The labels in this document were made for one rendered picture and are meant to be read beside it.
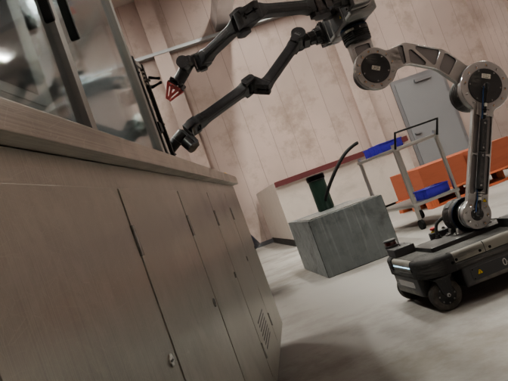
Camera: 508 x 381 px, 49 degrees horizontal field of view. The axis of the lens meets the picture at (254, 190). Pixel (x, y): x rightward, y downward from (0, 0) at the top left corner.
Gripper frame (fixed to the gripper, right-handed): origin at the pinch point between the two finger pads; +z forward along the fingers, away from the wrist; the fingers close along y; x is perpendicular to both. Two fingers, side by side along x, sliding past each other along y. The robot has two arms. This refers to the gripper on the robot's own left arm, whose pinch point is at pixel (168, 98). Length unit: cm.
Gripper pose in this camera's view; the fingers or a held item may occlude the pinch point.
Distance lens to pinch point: 271.6
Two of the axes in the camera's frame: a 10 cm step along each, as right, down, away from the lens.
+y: 0.7, -0.1, 10.0
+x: -8.6, -5.0, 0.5
